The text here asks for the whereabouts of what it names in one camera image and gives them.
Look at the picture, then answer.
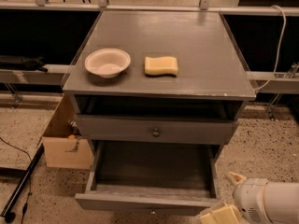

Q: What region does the yellow sponge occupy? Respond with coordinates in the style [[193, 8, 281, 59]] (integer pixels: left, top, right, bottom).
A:
[[145, 56, 178, 76]]

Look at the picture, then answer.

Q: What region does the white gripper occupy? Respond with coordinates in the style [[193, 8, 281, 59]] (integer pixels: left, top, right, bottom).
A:
[[199, 172, 269, 224]]

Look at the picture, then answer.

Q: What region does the grey top drawer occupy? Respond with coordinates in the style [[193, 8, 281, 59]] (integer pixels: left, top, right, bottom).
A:
[[75, 115, 238, 145]]

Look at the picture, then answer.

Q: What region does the black floor cable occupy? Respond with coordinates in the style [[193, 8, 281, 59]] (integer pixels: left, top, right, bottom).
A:
[[0, 136, 34, 224]]

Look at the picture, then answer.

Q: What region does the cardboard box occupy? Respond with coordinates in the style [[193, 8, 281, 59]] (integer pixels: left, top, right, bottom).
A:
[[42, 94, 93, 170]]

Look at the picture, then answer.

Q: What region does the grey wooden drawer cabinet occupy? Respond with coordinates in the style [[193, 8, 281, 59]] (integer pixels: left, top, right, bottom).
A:
[[62, 10, 257, 161]]

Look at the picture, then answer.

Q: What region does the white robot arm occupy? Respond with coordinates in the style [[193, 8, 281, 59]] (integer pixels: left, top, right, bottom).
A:
[[199, 172, 299, 224]]

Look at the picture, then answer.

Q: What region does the black bag on rail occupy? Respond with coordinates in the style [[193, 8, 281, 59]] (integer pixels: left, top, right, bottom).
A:
[[0, 55, 48, 72]]

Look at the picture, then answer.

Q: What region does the black pole on floor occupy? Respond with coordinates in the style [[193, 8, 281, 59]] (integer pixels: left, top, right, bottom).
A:
[[0, 145, 44, 224]]

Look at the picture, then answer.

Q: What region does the white paper bowl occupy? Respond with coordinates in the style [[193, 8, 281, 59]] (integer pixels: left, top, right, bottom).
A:
[[84, 49, 131, 78]]

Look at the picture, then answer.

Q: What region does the metal railing frame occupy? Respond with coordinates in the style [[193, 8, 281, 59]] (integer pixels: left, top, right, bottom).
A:
[[0, 0, 299, 120]]

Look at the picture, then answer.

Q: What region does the grey drawer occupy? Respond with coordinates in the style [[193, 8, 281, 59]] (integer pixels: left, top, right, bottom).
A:
[[75, 141, 220, 216], [75, 115, 238, 145]]

